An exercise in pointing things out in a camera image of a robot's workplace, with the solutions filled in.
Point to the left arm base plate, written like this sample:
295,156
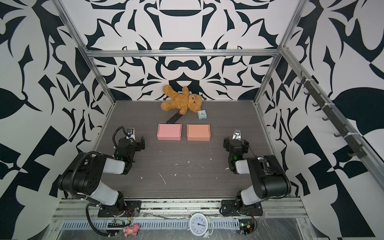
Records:
129,208

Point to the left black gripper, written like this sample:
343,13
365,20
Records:
137,145

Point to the pink cardboard box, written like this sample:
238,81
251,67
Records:
169,132

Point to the white round analog clock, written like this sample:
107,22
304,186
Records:
201,225

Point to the black remote control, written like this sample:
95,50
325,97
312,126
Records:
174,118

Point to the right circuit board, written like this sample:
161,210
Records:
248,226

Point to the brown teddy bear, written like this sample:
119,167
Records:
183,102

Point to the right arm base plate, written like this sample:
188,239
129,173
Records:
231,208

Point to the small pink toy figure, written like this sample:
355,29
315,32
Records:
132,230

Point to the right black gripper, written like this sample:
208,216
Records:
228,144

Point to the small teal alarm clock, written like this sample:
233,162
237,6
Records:
202,114

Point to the salmon cardboard box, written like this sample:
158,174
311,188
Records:
198,133

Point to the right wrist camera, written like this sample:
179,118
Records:
237,135

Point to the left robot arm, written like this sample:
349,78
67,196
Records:
82,179

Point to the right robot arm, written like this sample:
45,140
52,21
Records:
269,181

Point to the wall hook rack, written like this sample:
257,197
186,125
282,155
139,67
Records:
335,116

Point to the circuit board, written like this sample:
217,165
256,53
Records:
248,226
119,223

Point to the left circuit board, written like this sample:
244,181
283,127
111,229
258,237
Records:
119,223

